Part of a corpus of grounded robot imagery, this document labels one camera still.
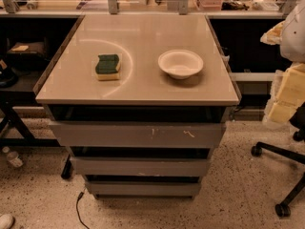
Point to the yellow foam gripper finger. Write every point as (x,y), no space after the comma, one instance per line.
(287,93)

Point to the grey drawer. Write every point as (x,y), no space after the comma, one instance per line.
(140,167)
(138,135)
(143,189)

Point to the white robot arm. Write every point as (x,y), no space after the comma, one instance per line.
(292,39)

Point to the grey drawer cabinet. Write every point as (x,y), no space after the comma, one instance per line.
(70,91)

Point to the grey top drawer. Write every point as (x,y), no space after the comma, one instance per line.
(138,135)

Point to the grey bottom drawer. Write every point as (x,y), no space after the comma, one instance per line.
(143,189)

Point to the white paper bowl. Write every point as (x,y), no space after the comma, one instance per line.
(180,64)

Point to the green and yellow sponge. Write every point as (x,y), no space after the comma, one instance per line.
(108,67)

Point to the dark box with note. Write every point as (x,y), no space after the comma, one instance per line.
(28,50)

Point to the clear plastic bottle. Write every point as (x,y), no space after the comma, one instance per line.
(13,157)

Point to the white shoe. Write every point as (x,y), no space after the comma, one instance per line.
(6,221)

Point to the black side table frame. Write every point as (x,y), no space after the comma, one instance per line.
(21,94)

